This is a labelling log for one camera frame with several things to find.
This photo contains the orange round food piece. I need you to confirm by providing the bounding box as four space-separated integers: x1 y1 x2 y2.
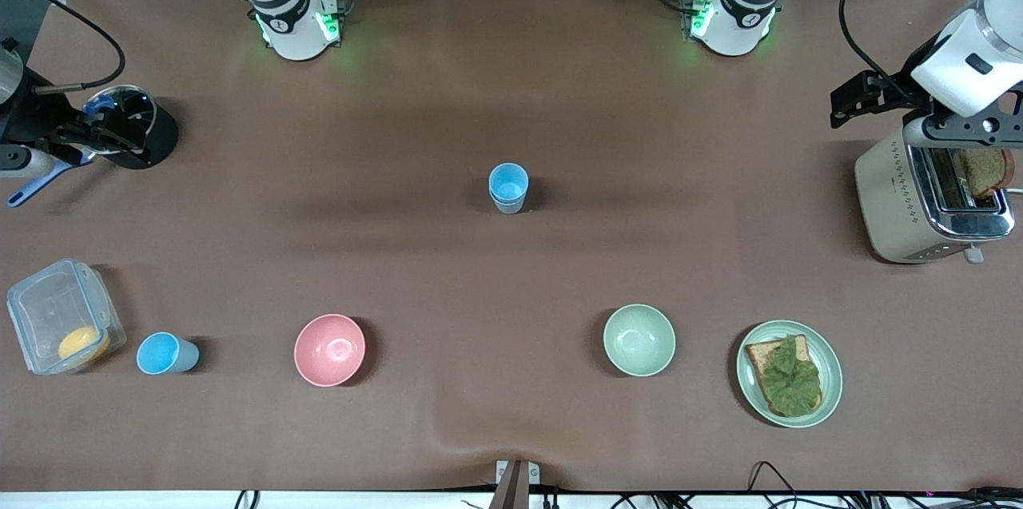
58 325 110 362

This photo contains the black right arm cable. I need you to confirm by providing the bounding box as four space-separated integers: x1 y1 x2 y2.
34 0 127 93

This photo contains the glass pan lid blue knob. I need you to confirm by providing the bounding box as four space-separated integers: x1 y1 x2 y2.
84 85 157 154

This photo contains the beige metal toaster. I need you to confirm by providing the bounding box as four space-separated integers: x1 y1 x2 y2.
854 125 1017 264

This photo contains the toast bread slice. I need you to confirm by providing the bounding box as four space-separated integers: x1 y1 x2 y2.
745 336 824 418

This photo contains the brown table cloth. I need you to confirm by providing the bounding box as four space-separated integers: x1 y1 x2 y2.
0 0 1023 494

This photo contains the green lettuce leaf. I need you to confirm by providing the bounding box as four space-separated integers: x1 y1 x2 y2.
757 336 822 416

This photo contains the pale green bowl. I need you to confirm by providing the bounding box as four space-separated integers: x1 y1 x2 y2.
603 303 677 378

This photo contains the grey metal bracket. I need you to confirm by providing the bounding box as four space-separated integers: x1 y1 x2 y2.
496 459 541 509

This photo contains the brown bread slice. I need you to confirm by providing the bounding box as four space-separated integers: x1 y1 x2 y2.
957 148 1015 200

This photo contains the black looped cable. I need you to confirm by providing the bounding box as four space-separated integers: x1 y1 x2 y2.
747 461 800 498

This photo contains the pink bowl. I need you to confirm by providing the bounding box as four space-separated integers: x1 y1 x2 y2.
293 313 367 388

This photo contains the pale green plate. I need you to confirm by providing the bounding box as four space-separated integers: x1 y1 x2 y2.
736 320 843 429

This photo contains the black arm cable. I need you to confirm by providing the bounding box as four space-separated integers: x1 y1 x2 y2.
838 0 1008 83
34 0 127 93

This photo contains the black saucepan with blue handle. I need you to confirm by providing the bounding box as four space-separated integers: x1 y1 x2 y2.
6 85 179 209

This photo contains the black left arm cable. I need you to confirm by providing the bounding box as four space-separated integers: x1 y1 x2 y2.
838 0 1008 83

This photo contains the clear plastic food container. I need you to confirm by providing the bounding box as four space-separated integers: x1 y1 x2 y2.
6 258 127 376

